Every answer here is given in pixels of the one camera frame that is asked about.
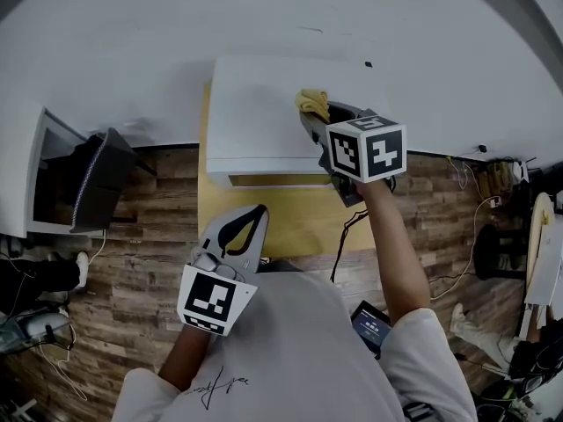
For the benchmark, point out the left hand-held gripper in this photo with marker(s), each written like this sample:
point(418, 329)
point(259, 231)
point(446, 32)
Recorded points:
point(211, 299)

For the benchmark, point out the person's right forearm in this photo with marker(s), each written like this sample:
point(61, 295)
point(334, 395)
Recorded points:
point(391, 253)

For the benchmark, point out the white router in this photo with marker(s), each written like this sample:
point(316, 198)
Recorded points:
point(522, 172)

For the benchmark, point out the white box appliance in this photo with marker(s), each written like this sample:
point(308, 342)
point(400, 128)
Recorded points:
point(550, 262)

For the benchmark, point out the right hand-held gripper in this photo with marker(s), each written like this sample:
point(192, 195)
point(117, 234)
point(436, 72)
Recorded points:
point(365, 152)

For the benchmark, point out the small light wooden table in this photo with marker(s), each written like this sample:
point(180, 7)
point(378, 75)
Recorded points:
point(286, 222)

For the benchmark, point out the person's left forearm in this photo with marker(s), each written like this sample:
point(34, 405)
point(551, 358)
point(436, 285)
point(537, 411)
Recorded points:
point(187, 358)

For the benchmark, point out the black screen device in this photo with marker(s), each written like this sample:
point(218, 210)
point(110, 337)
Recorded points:
point(369, 325)

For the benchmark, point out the person's white t-shirt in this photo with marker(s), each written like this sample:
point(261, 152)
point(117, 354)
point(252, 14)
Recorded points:
point(286, 350)

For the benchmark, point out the person's dark trousers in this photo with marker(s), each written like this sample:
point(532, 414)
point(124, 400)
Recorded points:
point(281, 265)

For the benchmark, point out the yellow cloth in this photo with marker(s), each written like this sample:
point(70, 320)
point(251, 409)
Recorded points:
point(312, 99)

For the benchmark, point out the white microwave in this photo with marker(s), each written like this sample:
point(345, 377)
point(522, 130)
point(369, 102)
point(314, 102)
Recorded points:
point(255, 117)

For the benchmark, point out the black jacket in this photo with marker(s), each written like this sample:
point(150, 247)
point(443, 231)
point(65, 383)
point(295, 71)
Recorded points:
point(61, 178)

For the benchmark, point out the small white charger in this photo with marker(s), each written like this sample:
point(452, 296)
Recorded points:
point(495, 201)

